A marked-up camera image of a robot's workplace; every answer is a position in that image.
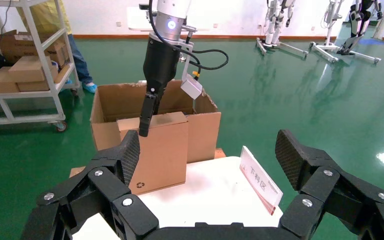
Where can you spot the acrylic sign with Chinese text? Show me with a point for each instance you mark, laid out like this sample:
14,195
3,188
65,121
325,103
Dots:
260,182

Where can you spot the small brown cardboard box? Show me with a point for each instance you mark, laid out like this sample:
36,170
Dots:
162,155

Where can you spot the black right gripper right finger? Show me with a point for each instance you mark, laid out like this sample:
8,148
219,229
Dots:
328,185

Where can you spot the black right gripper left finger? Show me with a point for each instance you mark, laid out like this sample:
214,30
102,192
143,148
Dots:
106,185

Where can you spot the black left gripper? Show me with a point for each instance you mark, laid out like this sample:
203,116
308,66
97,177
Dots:
160,66

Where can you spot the white background table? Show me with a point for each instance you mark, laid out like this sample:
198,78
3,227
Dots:
139,21

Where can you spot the loose flat cardboard piece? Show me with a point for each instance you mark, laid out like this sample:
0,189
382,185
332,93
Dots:
62,73

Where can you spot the grey stand of black humanoid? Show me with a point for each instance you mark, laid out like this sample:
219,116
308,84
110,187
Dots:
324,53

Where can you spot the white metal shelf cart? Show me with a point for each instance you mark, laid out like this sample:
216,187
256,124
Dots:
19,118

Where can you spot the black and white humanoid robot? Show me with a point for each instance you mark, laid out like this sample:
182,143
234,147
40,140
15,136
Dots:
356,20

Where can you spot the grey stand of white humanoid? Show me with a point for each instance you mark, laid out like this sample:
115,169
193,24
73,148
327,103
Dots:
291,49

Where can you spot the open brown carton with label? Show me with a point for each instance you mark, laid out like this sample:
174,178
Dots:
16,46

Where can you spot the person in yellow jacket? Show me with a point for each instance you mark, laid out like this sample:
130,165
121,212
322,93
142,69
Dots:
79,63

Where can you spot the large open cardboard box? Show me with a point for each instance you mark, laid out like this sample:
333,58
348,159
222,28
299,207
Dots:
202,136

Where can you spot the plain closed cardboard box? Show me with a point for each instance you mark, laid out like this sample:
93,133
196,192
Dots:
34,86
0,82
29,68

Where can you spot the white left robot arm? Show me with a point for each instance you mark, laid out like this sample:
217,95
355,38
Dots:
172,13

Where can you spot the blue floor mat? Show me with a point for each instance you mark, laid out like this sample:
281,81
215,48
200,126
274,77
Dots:
371,41

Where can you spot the grey left wrist camera bracket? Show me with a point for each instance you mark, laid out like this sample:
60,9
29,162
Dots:
192,88

